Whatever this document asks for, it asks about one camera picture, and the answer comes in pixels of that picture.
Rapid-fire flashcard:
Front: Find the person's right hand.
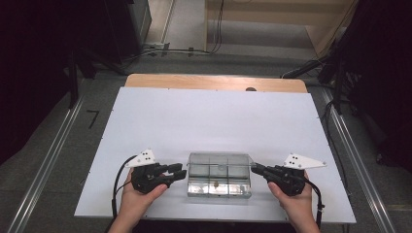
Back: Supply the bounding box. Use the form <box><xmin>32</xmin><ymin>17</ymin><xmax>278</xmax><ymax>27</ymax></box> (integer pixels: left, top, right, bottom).
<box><xmin>267</xmin><ymin>171</ymin><xmax>318</xmax><ymax>224</ymax></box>

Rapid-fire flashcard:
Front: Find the clear plastic compartment box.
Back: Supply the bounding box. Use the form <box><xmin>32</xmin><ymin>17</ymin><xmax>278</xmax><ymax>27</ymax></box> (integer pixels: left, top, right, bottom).
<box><xmin>187</xmin><ymin>151</ymin><xmax>255</xmax><ymax>199</ymax></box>

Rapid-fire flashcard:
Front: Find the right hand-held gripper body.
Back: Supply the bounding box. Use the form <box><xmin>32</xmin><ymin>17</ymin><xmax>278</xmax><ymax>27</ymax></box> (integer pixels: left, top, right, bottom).
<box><xmin>266</xmin><ymin>152</ymin><xmax>327</xmax><ymax>197</ymax></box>

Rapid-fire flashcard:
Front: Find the black cabinet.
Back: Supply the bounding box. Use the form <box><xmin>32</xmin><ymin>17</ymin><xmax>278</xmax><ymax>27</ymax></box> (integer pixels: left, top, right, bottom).
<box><xmin>105</xmin><ymin>0</ymin><xmax>154</xmax><ymax>64</ymax></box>

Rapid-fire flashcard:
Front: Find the dark curtain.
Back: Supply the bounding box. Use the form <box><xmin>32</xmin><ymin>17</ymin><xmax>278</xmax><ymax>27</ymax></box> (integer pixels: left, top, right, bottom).
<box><xmin>0</xmin><ymin>0</ymin><xmax>108</xmax><ymax>166</ymax></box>
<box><xmin>319</xmin><ymin>0</ymin><xmax>412</xmax><ymax>174</ymax></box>

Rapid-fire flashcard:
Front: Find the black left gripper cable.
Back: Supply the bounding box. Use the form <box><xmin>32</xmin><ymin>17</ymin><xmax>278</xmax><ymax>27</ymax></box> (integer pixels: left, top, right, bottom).
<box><xmin>111</xmin><ymin>154</ymin><xmax>139</xmax><ymax>221</ymax></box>

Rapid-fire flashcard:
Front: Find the beige wooden furniture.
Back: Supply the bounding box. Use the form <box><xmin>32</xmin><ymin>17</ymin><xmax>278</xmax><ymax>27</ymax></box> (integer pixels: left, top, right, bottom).
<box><xmin>203</xmin><ymin>0</ymin><xmax>358</xmax><ymax>56</ymax></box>

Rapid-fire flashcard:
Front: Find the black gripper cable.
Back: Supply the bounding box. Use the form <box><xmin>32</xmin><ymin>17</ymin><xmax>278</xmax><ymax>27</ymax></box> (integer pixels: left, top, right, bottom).
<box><xmin>304</xmin><ymin>179</ymin><xmax>326</xmax><ymax>229</ymax></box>
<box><xmin>111</xmin><ymin>154</ymin><xmax>139</xmax><ymax>221</ymax></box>

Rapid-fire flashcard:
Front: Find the black hanging cable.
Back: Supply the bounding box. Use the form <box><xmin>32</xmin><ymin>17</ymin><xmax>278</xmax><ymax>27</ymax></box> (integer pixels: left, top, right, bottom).
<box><xmin>209</xmin><ymin>0</ymin><xmax>225</xmax><ymax>54</ymax></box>

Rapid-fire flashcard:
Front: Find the wooden table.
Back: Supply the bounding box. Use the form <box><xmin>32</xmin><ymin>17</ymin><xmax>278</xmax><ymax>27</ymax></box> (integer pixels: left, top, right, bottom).
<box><xmin>124</xmin><ymin>73</ymin><xmax>309</xmax><ymax>94</ymax></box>

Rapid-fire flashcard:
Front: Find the black floor cable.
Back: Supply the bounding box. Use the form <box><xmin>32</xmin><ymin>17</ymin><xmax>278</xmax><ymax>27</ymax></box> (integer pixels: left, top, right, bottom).
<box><xmin>323</xmin><ymin>100</ymin><xmax>342</xmax><ymax>159</ymax></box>
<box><xmin>124</xmin><ymin>47</ymin><xmax>213</xmax><ymax>64</ymax></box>

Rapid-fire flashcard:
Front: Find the metal floor rail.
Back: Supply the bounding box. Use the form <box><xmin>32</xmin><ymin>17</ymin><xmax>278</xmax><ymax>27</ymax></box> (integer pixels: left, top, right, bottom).
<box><xmin>6</xmin><ymin>96</ymin><xmax>86</xmax><ymax>233</ymax></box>
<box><xmin>320</xmin><ymin>87</ymin><xmax>397</xmax><ymax>233</ymax></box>

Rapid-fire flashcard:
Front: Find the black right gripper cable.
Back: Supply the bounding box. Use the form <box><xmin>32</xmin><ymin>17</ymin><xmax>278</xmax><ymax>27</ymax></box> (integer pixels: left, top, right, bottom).
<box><xmin>304</xmin><ymin>179</ymin><xmax>326</xmax><ymax>229</ymax></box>

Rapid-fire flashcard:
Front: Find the person's left hand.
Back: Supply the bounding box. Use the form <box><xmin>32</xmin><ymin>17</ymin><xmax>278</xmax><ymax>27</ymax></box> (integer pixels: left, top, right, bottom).
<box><xmin>118</xmin><ymin>169</ymin><xmax>173</xmax><ymax>224</ymax></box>

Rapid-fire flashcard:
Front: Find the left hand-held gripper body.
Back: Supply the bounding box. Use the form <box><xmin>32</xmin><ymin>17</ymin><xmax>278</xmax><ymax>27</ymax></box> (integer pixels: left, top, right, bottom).
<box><xmin>124</xmin><ymin>148</ymin><xmax>171</xmax><ymax>195</ymax></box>

